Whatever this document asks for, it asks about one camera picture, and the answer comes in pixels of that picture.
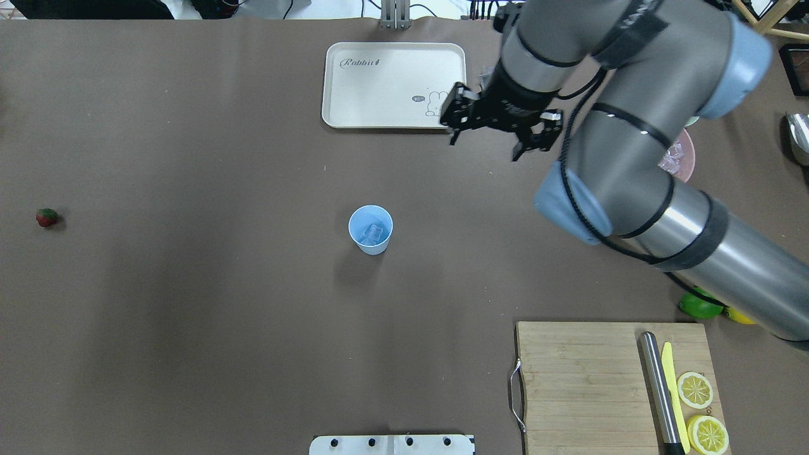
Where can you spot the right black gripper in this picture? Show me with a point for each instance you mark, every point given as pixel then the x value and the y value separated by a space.
pixel 513 99

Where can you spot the red strawberry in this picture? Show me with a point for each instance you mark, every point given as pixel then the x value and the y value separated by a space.
pixel 46 217

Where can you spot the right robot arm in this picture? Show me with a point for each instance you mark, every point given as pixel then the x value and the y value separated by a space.
pixel 661 63

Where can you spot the light blue cup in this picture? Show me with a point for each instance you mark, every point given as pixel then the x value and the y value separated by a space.
pixel 361 218

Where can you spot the wooden cup stand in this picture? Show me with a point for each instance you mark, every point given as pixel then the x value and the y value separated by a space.
pixel 766 24

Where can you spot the metal ice scoop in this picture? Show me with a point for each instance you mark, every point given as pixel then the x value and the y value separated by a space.
pixel 798 136

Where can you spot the cream rabbit tray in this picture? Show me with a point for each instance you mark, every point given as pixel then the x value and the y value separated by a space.
pixel 389 85

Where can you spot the pink bowl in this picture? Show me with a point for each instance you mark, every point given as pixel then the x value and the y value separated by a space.
pixel 680 158

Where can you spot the green lime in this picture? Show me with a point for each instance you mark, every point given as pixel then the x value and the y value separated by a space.
pixel 700 304

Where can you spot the wooden cutting board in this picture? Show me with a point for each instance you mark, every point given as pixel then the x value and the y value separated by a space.
pixel 584 389

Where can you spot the lemon half slice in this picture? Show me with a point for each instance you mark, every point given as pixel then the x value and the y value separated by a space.
pixel 708 435
pixel 695 390

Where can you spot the knife with metal handle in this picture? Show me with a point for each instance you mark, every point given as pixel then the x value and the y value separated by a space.
pixel 664 411

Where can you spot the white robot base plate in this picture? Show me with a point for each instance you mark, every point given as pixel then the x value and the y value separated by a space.
pixel 394 444

